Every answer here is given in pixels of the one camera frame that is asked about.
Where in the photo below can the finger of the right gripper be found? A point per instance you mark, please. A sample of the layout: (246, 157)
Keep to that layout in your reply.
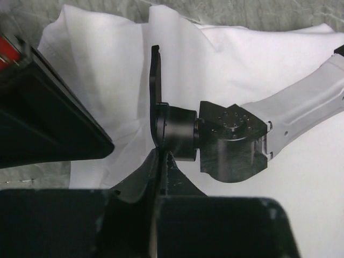
(41, 119)

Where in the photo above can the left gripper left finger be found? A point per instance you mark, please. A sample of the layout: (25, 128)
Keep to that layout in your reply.
(116, 222)

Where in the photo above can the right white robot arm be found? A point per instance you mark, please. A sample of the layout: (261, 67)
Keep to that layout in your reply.
(236, 142)

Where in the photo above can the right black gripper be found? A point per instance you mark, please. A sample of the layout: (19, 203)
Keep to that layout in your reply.
(172, 127)

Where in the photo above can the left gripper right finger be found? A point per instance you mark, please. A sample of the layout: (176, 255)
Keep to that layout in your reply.
(189, 223)

